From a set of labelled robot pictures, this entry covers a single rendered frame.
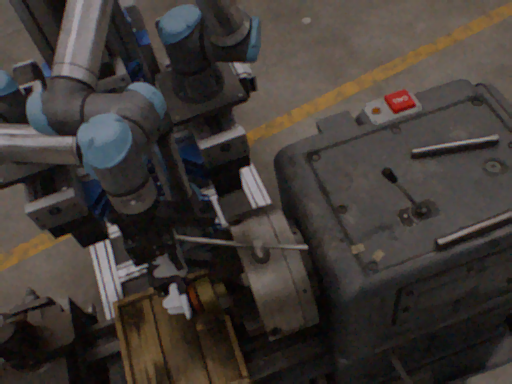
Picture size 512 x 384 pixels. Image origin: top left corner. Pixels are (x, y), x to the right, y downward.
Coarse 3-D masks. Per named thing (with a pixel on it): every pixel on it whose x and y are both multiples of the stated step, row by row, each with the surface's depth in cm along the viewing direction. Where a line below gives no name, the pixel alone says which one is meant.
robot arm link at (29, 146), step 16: (0, 128) 119; (16, 128) 118; (32, 128) 117; (160, 128) 117; (0, 144) 118; (16, 144) 117; (32, 144) 115; (48, 144) 114; (64, 144) 113; (0, 160) 123; (16, 160) 121; (32, 160) 119; (48, 160) 117; (64, 160) 115; (80, 160) 111; (144, 160) 112
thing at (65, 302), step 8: (64, 304) 145; (72, 304) 147; (72, 312) 145; (80, 328) 145; (80, 336) 143; (80, 344) 142; (72, 352) 138; (80, 352) 140; (72, 360) 137; (80, 360) 138; (72, 368) 135; (80, 368) 136; (0, 376) 141; (80, 376) 134; (88, 376) 140
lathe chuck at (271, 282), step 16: (256, 208) 124; (256, 224) 117; (240, 240) 114; (272, 240) 114; (240, 256) 113; (272, 256) 113; (256, 272) 112; (272, 272) 112; (288, 272) 112; (256, 288) 112; (272, 288) 112; (288, 288) 113; (272, 304) 113; (288, 304) 114; (272, 320) 115; (288, 320) 117; (304, 320) 119; (272, 336) 121
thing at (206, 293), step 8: (200, 280) 124; (208, 280) 123; (224, 280) 128; (192, 288) 123; (200, 288) 122; (208, 288) 122; (216, 288) 123; (224, 288) 123; (192, 296) 122; (200, 296) 122; (208, 296) 122; (216, 296) 122; (192, 304) 122; (200, 304) 123; (208, 304) 122; (216, 304) 123; (200, 312) 123; (208, 312) 124
